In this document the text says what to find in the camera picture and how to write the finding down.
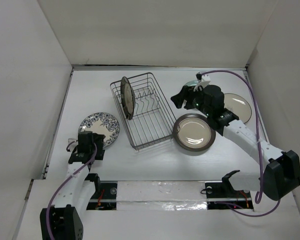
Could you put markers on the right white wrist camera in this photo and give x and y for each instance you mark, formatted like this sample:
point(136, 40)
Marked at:
point(203, 80)

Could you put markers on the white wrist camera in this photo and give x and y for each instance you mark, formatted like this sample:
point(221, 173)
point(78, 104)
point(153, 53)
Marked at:
point(72, 144)
point(203, 80)

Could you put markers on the brown rim cream plate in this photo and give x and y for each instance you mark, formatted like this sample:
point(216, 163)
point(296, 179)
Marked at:
point(192, 132)

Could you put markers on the dark striped rim plate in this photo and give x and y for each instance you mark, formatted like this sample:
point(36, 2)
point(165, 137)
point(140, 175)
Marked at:
point(127, 95)

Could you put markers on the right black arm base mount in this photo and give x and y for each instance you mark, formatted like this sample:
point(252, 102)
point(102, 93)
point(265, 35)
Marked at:
point(220, 195)

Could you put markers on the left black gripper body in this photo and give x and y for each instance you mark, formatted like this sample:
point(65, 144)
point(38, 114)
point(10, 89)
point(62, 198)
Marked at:
point(99, 140)

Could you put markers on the silver taped front rail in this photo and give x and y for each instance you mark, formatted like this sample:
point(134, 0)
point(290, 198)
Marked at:
point(165, 196)

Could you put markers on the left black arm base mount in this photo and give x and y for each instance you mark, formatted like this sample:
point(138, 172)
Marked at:
point(105, 196)

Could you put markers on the cream tree pattern plate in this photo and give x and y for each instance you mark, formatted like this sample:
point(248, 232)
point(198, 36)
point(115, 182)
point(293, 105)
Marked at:
point(239, 106)

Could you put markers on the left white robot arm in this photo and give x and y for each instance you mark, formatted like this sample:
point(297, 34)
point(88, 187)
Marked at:
point(61, 219)

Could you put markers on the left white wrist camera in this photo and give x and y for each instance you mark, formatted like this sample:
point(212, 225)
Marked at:
point(72, 144)

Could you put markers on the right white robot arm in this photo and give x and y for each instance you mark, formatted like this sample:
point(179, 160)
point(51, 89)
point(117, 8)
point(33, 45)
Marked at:
point(279, 171)

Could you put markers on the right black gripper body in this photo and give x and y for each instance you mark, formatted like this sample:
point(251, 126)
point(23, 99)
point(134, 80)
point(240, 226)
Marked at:
point(195, 100)

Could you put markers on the blue floral plate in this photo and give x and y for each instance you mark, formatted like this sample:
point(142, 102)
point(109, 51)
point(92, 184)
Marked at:
point(102, 123)

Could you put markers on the teal flower plate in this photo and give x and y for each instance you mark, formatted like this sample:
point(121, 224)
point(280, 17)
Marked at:
point(192, 83)

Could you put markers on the grey wire dish rack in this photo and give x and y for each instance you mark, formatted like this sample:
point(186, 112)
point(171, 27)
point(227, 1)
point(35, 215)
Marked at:
point(152, 120)

